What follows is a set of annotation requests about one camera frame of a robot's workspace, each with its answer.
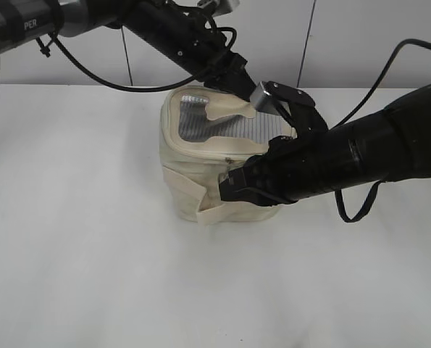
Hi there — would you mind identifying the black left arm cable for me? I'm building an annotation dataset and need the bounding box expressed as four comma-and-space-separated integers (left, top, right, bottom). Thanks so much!
327, 38, 431, 223

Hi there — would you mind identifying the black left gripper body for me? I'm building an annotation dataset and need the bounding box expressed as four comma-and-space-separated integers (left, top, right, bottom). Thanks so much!
243, 135, 331, 205

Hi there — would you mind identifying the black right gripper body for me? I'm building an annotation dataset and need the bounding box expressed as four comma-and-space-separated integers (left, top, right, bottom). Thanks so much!
171, 21, 247, 87

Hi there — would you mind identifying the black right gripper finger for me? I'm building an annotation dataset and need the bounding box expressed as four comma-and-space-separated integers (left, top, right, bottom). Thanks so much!
204, 69, 256, 102

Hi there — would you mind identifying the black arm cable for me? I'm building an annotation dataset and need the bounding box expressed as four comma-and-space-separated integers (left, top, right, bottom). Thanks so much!
327, 38, 431, 223
0, 0, 238, 146

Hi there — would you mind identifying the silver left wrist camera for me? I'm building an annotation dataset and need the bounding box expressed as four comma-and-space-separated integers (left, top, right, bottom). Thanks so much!
249, 80, 328, 138

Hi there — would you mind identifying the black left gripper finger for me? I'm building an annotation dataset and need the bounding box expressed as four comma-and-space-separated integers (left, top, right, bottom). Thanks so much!
219, 167, 269, 207

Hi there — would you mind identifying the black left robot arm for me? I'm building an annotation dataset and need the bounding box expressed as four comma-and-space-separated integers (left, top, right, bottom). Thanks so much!
219, 84, 431, 207

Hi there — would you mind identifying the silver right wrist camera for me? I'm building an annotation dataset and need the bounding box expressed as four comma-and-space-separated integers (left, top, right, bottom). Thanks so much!
197, 0, 240, 17

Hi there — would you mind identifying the cream zippered bag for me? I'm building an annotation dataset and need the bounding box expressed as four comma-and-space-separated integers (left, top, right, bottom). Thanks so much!
159, 86, 297, 225

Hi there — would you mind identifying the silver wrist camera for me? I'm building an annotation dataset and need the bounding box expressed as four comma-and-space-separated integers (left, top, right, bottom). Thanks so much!
249, 80, 328, 138
197, 0, 240, 17

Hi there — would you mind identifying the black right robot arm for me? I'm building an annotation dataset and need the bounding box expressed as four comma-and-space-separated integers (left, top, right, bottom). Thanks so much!
0, 1, 256, 101

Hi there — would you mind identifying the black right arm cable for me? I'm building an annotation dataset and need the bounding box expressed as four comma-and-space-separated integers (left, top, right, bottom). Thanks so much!
0, 0, 238, 146

